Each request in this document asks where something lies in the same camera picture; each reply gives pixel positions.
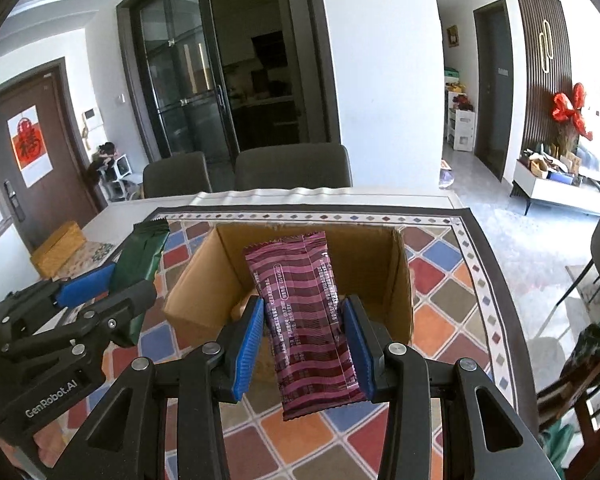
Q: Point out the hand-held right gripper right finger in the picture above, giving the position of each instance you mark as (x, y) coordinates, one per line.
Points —
(360, 347)

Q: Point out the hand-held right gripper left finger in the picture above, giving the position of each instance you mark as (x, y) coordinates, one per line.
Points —
(247, 347)

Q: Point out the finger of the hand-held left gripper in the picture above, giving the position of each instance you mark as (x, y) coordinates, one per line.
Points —
(125, 310)
(87, 285)

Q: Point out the dark green snack packet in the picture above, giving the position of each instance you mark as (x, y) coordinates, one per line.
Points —
(141, 260)

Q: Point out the maroon striped snack packet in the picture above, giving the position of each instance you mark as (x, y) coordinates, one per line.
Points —
(300, 310)

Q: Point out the brown cardboard box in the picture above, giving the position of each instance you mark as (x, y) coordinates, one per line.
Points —
(380, 270)

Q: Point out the yellow cardboard box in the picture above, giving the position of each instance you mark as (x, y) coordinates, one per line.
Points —
(60, 250)

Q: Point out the colourful checkered tablecloth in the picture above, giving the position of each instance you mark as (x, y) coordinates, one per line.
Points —
(440, 320)

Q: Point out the brown entrance door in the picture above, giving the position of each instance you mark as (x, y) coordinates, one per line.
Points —
(62, 170)

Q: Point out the white stool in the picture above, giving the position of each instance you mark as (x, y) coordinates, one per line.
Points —
(122, 172)

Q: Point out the grey dining chair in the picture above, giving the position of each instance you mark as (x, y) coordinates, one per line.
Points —
(295, 167)
(177, 175)

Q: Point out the red and white door poster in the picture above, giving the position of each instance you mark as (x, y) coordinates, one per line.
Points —
(27, 145)

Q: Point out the black framed glass door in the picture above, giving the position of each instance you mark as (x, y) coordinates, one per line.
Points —
(180, 85)

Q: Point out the wooden chair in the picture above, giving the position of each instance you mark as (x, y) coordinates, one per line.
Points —
(575, 400)

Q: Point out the dark green cloth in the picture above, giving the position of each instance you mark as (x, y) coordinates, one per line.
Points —
(592, 347)

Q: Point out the white shelf cart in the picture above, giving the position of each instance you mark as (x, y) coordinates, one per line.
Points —
(461, 125)

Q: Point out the white low cabinet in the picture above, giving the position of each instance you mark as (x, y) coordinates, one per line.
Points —
(555, 190)

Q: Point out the pile of bags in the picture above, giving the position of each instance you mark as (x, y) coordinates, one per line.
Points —
(550, 165)

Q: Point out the dark hallway door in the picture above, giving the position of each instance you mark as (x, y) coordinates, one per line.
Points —
(495, 90)

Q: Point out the red bow decoration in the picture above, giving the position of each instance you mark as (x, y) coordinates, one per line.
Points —
(570, 110)

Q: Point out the wall intercom panel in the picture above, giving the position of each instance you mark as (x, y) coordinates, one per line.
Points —
(90, 121)

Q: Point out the small wall picture frame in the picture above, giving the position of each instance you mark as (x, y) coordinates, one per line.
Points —
(453, 36)

